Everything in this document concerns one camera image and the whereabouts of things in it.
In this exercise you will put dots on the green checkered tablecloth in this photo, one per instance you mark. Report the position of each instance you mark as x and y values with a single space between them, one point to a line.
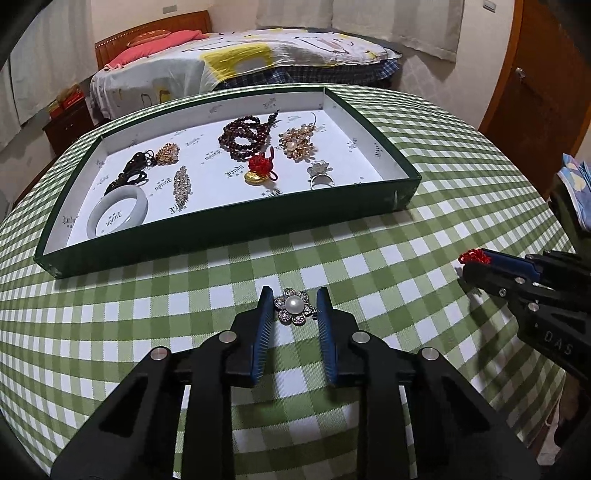
415 258

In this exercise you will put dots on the dark wooden nightstand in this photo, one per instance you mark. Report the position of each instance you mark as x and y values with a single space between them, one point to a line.
69 129

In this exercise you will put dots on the red pillow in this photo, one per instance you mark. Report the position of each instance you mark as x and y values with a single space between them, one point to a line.
147 48

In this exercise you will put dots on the wooden bed headboard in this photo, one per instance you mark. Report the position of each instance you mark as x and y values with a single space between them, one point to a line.
115 41

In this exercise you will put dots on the bed with patterned cover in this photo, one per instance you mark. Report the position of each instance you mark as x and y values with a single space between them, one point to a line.
286 50

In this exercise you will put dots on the blue patterned cloth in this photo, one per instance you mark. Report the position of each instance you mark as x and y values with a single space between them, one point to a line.
575 171

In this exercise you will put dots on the cream window curtain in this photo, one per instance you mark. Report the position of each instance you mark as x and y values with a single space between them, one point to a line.
51 60
392 23

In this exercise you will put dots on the small gold crystal brooch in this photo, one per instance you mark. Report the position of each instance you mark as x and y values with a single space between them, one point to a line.
167 153

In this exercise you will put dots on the white jade bangle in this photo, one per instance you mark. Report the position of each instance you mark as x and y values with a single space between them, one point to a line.
138 199

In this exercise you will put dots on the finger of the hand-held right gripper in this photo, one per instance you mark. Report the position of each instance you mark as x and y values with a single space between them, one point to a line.
512 265
494 277

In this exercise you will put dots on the gold charm with red knot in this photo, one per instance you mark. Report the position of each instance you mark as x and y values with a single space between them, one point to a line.
258 170
473 257

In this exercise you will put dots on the large gold pearl brooch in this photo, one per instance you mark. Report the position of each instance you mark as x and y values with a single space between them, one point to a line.
295 141

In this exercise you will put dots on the red gift boxes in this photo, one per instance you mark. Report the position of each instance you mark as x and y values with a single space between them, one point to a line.
68 99

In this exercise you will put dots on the patterned orange pillow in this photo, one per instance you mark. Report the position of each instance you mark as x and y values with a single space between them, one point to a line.
147 38

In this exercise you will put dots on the long rhinestone brooch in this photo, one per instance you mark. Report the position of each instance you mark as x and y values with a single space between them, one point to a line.
179 184

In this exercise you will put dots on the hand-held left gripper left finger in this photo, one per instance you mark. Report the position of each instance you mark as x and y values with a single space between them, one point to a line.
261 341

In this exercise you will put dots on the silver pearl flower brooch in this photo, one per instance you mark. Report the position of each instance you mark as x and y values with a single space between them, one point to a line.
292 305

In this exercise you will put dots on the white wall switch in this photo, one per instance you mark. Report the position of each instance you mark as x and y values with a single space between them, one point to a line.
488 4

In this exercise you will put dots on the brown wooden door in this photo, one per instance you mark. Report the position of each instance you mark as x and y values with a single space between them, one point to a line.
521 106

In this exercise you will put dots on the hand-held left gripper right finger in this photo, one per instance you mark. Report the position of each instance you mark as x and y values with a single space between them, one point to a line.
326 341

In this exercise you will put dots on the green shallow tray box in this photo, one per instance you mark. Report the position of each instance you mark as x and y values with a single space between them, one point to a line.
207 251

